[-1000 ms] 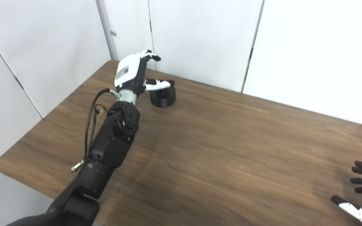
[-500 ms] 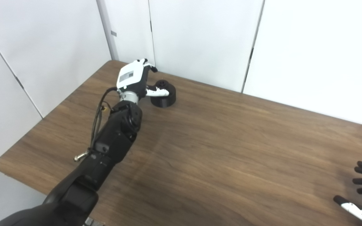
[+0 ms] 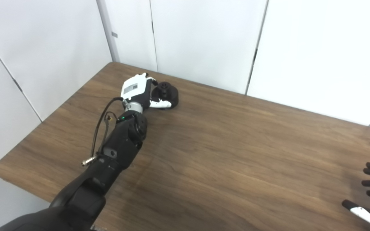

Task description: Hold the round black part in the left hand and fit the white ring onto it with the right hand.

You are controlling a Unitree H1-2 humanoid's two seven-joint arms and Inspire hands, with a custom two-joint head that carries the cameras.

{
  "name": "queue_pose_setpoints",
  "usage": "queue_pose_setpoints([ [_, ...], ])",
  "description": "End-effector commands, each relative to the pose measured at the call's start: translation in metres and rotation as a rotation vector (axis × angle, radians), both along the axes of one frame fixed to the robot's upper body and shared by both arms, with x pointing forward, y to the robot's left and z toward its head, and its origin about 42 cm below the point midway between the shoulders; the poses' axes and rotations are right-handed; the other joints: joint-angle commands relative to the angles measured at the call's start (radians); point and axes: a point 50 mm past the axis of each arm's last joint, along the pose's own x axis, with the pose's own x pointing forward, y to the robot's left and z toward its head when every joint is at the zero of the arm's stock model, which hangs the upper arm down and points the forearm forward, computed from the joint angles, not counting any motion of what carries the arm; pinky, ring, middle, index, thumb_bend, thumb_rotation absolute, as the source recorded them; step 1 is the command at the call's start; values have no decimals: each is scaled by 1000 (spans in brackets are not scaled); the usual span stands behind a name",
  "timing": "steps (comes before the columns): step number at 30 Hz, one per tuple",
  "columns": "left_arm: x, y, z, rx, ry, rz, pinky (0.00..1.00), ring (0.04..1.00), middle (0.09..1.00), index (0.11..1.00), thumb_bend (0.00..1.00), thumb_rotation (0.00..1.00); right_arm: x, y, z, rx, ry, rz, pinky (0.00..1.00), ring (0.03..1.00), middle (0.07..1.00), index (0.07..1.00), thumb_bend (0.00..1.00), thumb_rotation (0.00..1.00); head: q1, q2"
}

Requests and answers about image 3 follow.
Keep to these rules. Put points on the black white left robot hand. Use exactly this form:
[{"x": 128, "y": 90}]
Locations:
[{"x": 133, "y": 88}]

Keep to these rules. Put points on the round black plastic part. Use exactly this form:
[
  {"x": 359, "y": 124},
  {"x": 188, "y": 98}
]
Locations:
[{"x": 170, "y": 94}]

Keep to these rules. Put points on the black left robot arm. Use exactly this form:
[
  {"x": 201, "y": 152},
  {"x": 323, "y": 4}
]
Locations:
[{"x": 120, "y": 144}]

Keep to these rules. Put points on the grey wall corner post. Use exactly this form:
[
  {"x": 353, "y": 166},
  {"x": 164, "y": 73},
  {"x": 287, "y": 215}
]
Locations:
[{"x": 109, "y": 38}]

